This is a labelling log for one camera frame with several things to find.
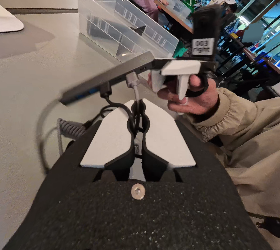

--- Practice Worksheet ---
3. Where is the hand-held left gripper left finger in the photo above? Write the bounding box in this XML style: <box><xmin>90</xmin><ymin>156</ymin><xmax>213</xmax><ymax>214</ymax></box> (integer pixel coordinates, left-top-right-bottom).
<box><xmin>80</xmin><ymin>99</ymin><xmax>135</xmax><ymax>181</ymax></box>

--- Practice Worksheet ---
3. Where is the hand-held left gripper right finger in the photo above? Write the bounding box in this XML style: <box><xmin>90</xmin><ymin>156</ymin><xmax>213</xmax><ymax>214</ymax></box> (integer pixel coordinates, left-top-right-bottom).
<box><xmin>140</xmin><ymin>99</ymin><xmax>196</xmax><ymax>181</ymax></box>

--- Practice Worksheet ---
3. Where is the grey usb cable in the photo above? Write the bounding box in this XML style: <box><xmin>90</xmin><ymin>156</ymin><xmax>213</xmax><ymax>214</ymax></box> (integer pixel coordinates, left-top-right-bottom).
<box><xmin>56</xmin><ymin>72</ymin><xmax>141</xmax><ymax>158</ymax></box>

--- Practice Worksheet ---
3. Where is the grey slim usb hub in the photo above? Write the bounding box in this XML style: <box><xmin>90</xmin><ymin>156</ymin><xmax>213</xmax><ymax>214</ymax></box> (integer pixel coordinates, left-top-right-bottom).
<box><xmin>36</xmin><ymin>51</ymin><xmax>163</xmax><ymax>175</ymax></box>

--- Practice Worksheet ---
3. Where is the black usb cable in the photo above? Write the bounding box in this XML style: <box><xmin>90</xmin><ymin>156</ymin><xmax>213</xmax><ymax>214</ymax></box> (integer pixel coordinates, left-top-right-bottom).
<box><xmin>83</xmin><ymin>83</ymin><xmax>137</xmax><ymax>133</ymax></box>

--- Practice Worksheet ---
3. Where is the clear plastic bin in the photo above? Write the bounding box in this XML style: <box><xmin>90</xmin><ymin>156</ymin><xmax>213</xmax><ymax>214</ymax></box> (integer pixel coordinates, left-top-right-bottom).
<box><xmin>166</xmin><ymin>0</ymin><xmax>192</xmax><ymax>20</ymax></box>
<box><xmin>77</xmin><ymin>0</ymin><xmax>179</xmax><ymax>63</ymax></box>

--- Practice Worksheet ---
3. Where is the person's right hand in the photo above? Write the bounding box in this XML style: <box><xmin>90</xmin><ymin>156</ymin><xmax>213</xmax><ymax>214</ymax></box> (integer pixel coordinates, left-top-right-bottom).
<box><xmin>148</xmin><ymin>72</ymin><xmax>220</xmax><ymax>115</ymax></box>

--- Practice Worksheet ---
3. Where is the green plastic crate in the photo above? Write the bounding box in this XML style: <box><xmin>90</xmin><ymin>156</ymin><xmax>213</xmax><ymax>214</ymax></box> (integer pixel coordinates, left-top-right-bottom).
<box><xmin>175</xmin><ymin>41</ymin><xmax>189</xmax><ymax>58</ymax></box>

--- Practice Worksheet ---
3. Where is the black bin divider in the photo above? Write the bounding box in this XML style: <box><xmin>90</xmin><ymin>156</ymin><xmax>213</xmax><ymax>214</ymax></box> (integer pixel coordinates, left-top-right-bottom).
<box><xmin>86</xmin><ymin>21</ymin><xmax>147</xmax><ymax>58</ymax></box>

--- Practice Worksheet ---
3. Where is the wooden book stand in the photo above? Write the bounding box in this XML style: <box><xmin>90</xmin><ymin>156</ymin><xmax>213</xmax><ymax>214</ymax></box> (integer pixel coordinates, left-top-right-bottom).
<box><xmin>0</xmin><ymin>5</ymin><xmax>24</xmax><ymax>33</ymax></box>

